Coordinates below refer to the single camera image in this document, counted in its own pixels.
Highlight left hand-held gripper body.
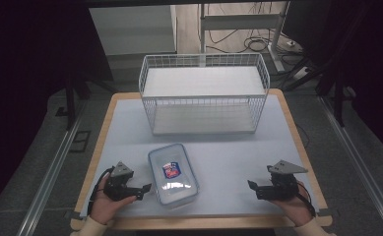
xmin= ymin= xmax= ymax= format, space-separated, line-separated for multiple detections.
xmin=102 ymin=160 xmax=138 ymax=202

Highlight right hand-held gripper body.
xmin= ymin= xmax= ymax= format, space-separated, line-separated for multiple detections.
xmin=255 ymin=159 xmax=309 ymax=202

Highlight person's right hand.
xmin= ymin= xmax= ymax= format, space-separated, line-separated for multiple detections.
xmin=270 ymin=181 xmax=315 ymax=228

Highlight person's left hand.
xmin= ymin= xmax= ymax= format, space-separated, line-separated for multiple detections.
xmin=89 ymin=173 xmax=138 ymax=226

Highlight clear plastic lidded container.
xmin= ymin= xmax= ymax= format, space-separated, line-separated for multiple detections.
xmin=147 ymin=143 xmax=200 ymax=207

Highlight black stand leg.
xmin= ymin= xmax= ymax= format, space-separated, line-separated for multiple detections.
xmin=62 ymin=73 xmax=93 ymax=132
xmin=316 ymin=63 xmax=349 ymax=128

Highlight white power strip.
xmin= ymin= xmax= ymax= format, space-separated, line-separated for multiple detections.
xmin=285 ymin=38 xmax=303 ymax=49

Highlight dark curtain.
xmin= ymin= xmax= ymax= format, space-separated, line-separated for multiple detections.
xmin=282 ymin=0 xmax=383 ymax=161
xmin=0 ymin=0 xmax=114 ymax=217

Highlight white cabinet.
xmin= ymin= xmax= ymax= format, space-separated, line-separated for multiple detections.
xmin=88 ymin=4 xmax=179 ymax=57

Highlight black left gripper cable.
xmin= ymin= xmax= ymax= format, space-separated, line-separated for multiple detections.
xmin=87 ymin=166 xmax=115 ymax=214

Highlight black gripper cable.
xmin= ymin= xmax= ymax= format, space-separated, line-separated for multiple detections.
xmin=87 ymin=166 xmax=115 ymax=214
xmin=295 ymin=181 xmax=317 ymax=218

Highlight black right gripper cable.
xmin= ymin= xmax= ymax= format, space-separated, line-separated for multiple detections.
xmin=295 ymin=181 xmax=317 ymax=218

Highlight metal floor rail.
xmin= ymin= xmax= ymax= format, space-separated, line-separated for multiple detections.
xmin=317 ymin=93 xmax=383 ymax=236
xmin=15 ymin=97 xmax=89 ymax=236

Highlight white wire two-tier rack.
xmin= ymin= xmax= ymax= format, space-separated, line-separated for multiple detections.
xmin=138 ymin=52 xmax=272 ymax=137

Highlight black floor cables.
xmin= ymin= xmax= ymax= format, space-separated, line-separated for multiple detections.
xmin=207 ymin=29 xmax=300 ymax=67

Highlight grey metal stand frame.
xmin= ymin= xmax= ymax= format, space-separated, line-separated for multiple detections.
xmin=198 ymin=1 xmax=292 ymax=74

